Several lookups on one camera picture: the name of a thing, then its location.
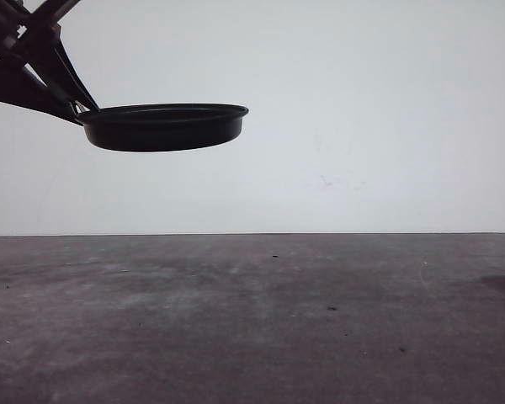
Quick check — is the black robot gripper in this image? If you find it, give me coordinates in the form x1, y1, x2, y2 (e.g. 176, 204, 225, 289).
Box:
0, 1, 99, 125

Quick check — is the black frying pan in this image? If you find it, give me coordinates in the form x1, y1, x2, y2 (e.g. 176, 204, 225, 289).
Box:
77, 103, 249, 152

